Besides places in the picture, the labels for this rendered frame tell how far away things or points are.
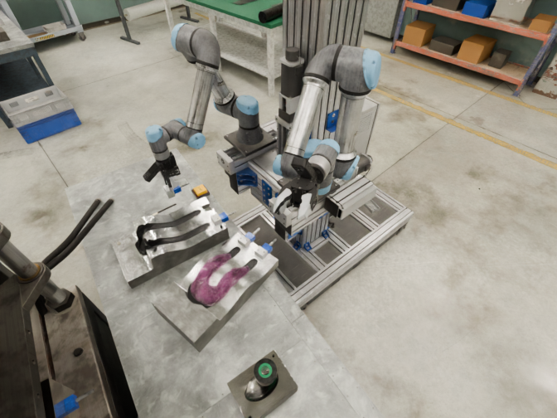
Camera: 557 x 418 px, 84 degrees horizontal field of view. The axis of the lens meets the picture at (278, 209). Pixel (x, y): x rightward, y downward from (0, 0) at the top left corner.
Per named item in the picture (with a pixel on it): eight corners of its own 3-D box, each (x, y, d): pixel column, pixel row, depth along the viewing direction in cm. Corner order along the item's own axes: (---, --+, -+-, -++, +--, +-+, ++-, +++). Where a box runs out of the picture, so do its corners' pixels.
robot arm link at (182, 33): (237, 123, 173) (186, 42, 124) (218, 115, 179) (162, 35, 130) (249, 106, 175) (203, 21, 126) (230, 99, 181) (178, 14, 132)
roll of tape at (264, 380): (272, 389, 107) (272, 386, 104) (250, 380, 108) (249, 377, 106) (279, 366, 112) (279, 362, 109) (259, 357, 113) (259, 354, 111)
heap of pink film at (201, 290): (225, 250, 147) (223, 240, 141) (254, 270, 139) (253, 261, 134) (182, 289, 133) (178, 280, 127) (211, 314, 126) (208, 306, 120)
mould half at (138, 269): (207, 207, 173) (202, 190, 163) (230, 238, 159) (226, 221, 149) (115, 250, 154) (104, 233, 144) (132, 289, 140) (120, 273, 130)
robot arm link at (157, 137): (167, 126, 138) (151, 135, 133) (172, 147, 146) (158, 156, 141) (155, 121, 141) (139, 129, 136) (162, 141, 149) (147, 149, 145)
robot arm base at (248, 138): (253, 127, 185) (252, 112, 178) (268, 138, 177) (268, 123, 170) (231, 136, 179) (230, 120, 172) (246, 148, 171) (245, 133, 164)
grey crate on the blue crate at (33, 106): (63, 96, 379) (56, 84, 368) (75, 109, 358) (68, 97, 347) (7, 114, 351) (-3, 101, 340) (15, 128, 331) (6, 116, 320)
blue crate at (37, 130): (71, 111, 394) (62, 95, 378) (83, 124, 374) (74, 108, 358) (17, 129, 367) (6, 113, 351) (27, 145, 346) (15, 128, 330)
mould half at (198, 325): (238, 239, 159) (236, 225, 151) (278, 265, 148) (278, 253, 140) (157, 313, 132) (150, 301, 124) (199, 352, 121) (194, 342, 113)
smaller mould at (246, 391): (273, 355, 121) (273, 348, 116) (297, 391, 112) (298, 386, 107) (229, 388, 113) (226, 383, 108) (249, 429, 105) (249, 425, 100)
